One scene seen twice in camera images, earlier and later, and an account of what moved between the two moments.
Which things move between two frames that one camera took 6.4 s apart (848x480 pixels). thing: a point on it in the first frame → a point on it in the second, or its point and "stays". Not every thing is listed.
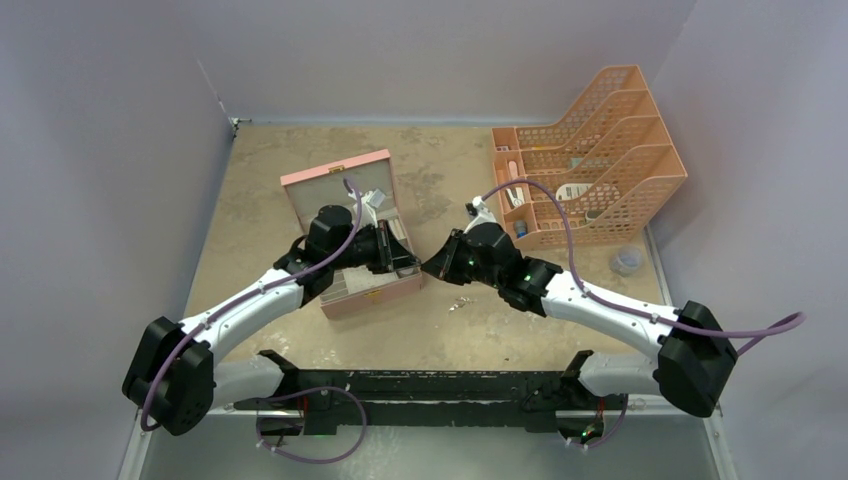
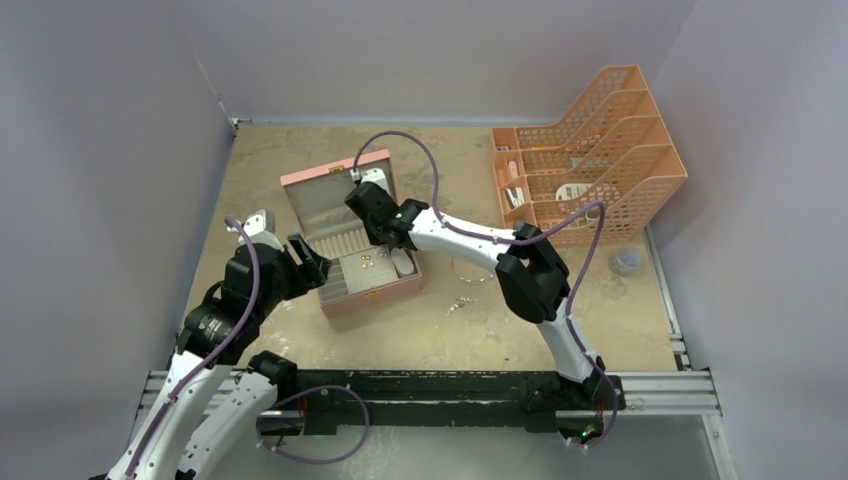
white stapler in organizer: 519,200 stays
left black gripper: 390,254 → 310,273
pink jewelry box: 320,187 stays
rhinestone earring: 461,301 stays
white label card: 569,191 stays
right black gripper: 444,264 → 376,240
